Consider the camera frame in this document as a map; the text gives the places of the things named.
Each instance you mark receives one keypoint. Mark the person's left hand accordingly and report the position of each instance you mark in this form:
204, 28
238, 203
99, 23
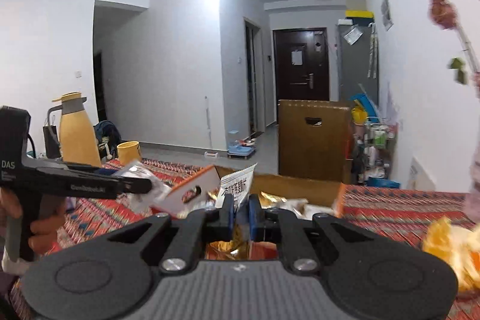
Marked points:
33, 217

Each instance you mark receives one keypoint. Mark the brown cardboard carton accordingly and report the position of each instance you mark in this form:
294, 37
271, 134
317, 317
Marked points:
313, 139

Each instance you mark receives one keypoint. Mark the small yellow cup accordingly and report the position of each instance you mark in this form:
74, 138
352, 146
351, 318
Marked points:
128, 152

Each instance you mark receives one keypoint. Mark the yellow thermos jug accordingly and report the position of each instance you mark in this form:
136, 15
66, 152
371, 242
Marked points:
76, 135

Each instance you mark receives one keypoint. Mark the yellow box on fridge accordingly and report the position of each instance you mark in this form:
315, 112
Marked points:
359, 14

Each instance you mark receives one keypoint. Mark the black paper bag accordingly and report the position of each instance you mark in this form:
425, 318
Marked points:
51, 141

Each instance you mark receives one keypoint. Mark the bowl of orange peels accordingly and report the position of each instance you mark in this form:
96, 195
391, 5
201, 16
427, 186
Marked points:
457, 246

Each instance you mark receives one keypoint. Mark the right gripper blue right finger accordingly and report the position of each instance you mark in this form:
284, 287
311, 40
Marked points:
256, 218

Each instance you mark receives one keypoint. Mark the storage rack with bottles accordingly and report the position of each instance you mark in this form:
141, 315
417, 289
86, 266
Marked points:
373, 149

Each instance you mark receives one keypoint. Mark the grey refrigerator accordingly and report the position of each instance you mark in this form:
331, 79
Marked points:
357, 61

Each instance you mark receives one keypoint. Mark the dried pink roses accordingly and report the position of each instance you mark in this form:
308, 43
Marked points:
443, 13

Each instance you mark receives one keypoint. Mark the dark entrance door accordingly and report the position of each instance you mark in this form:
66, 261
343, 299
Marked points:
301, 64

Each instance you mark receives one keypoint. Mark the red silver snack bag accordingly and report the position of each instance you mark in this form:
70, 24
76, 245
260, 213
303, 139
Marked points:
144, 190

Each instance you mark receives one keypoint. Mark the red cardboard snack box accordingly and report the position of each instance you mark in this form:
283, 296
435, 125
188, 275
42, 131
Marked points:
262, 192

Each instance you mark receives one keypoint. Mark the pumpkin seed crisp packet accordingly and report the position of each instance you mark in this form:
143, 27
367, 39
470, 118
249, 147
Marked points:
238, 184

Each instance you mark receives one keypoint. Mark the wall picture frame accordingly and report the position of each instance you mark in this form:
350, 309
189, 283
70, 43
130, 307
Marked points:
386, 14

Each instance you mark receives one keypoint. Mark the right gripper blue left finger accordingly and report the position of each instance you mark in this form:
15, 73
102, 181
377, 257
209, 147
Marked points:
227, 215

